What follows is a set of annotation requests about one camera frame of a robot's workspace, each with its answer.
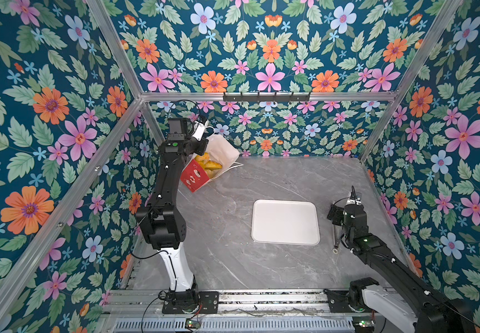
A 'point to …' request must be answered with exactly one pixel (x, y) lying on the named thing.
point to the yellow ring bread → (202, 159)
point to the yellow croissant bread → (211, 165)
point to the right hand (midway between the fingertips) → (341, 206)
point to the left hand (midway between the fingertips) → (204, 130)
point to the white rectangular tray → (285, 222)
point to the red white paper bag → (222, 152)
